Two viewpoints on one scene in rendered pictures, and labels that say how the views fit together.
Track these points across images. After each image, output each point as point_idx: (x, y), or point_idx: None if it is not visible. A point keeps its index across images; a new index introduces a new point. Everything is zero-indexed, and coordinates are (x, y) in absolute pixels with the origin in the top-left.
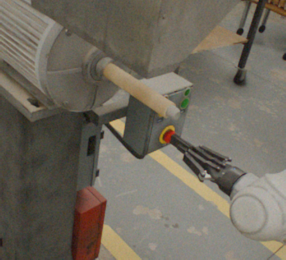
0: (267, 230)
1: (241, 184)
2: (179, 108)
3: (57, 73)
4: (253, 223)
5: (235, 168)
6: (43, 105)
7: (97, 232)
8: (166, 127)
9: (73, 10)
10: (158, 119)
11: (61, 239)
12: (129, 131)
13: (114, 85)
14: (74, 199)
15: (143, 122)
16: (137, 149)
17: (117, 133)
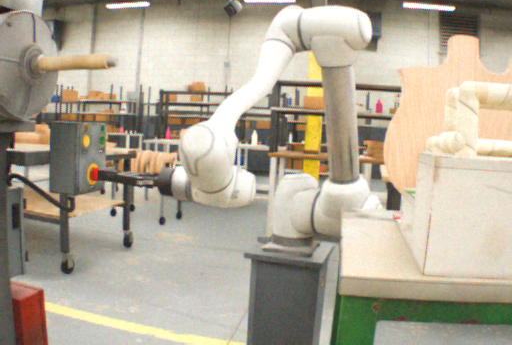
0: (217, 147)
1: (178, 172)
2: (98, 145)
3: (0, 58)
4: (204, 142)
5: (168, 167)
6: None
7: (42, 334)
8: (91, 164)
9: None
10: (83, 150)
11: (4, 341)
12: (55, 177)
13: (43, 95)
14: (9, 282)
15: (69, 156)
16: (67, 191)
17: (41, 190)
